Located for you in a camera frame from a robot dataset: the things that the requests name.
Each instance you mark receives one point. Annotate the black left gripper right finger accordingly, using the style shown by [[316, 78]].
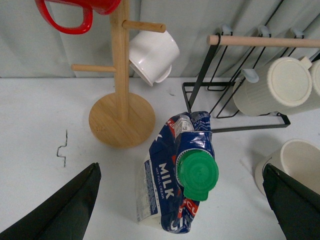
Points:
[[296, 207]]

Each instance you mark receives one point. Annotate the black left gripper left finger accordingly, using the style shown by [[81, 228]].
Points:
[[63, 216]]

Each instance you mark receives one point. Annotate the cream cup with black handle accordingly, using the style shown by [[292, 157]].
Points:
[[297, 158]]

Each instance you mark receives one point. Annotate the blue milk carton green cap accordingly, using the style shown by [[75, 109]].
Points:
[[177, 174]]

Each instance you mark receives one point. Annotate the cream ribbed mug right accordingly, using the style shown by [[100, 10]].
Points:
[[313, 101]]

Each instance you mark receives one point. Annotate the cream ribbed mug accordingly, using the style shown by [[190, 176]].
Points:
[[283, 84], [313, 101]]

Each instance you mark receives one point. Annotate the wooden mug tree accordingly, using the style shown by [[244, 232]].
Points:
[[121, 119]]

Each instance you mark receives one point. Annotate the cream ribbed mug left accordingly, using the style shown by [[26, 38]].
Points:
[[283, 84]]

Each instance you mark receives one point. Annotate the white ceramic mug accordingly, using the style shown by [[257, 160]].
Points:
[[151, 55]]

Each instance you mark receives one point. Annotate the red mug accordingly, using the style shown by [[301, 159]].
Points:
[[74, 17]]

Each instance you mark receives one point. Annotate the black wire cup rack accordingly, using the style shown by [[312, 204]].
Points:
[[226, 38]]

